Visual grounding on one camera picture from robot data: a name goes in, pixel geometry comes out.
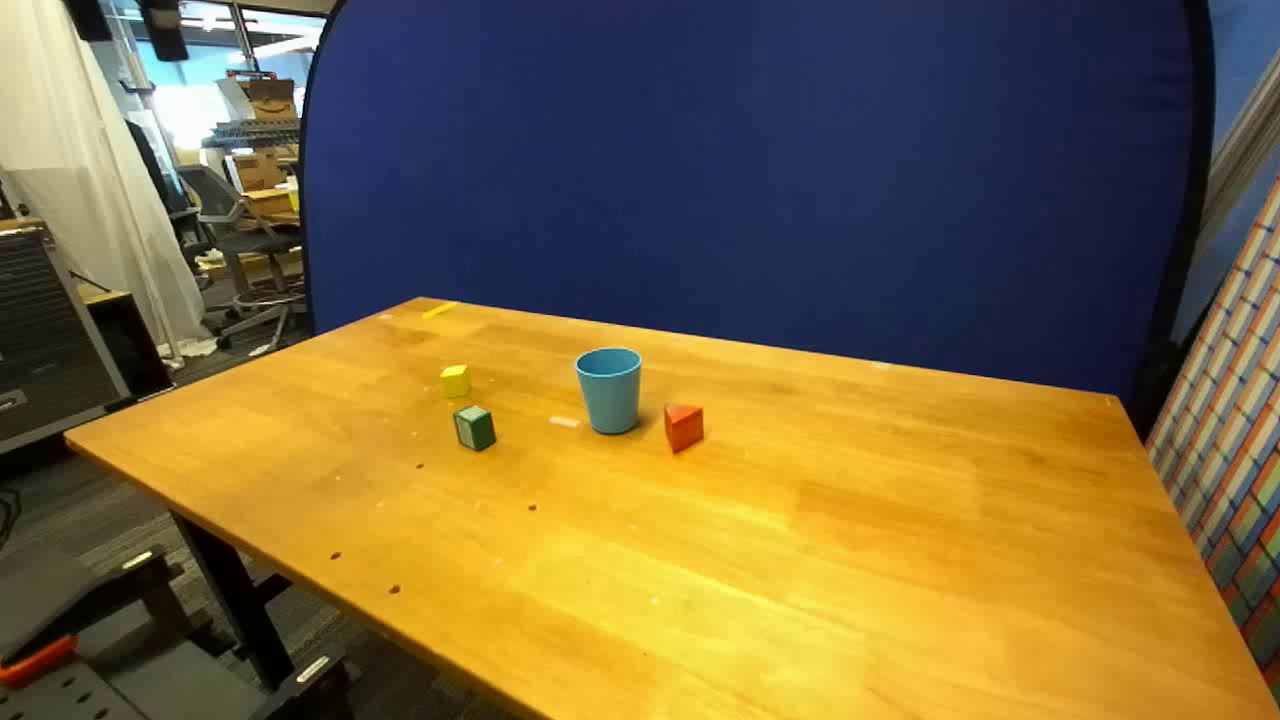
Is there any yellow wooden block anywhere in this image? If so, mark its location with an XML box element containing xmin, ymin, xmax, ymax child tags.
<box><xmin>439</xmin><ymin>365</ymin><xmax>473</xmax><ymax>400</ymax></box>

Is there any blue plastic cup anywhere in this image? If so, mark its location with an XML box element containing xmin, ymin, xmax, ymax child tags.
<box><xmin>576</xmin><ymin>346</ymin><xmax>642</xmax><ymax>437</ymax></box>

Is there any red wooden block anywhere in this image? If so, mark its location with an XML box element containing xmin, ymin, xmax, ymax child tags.
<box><xmin>666</xmin><ymin>404</ymin><xmax>706</xmax><ymax>450</ymax></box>

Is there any green wooden block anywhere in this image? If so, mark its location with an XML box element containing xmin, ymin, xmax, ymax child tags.
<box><xmin>453</xmin><ymin>404</ymin><xmax>497</xmax><ymax>450</ymax></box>

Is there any blue round backdrop panel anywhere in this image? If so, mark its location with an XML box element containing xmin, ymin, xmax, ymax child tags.
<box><xmin>300</xmin><ymin>0</ymin><xmax>1211</xmax><ymax>400</ymax></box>

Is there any cluttered background shelf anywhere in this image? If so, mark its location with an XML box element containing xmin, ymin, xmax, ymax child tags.
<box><xmin>182</xmin><ymin>70</ymin><xmax>307</xmax><ymax>353</ymax></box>

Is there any colourful patterned board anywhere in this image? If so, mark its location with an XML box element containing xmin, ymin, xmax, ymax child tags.
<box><xmin>1149</xmin><ymin>179</ymin><xmax>1280</xmax><ymax>696</ymax></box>

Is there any black equipment case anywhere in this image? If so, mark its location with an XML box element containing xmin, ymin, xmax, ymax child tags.
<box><xmin>0</xmin><ymin>229</ymin><xmax>128</xmax><ymax>450</ymax></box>

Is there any white curtain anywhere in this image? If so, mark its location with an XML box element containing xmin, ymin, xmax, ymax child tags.
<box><xmin>0</xmin><ymin>0</ymin><xmax>217</xmax><ymax>365</ymax></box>

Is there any black table leg frame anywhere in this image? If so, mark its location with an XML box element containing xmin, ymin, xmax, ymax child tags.
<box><xmin>177</xmin><ymin>518</ymin><xmax>356</xmax><ymax>720</ymax></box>

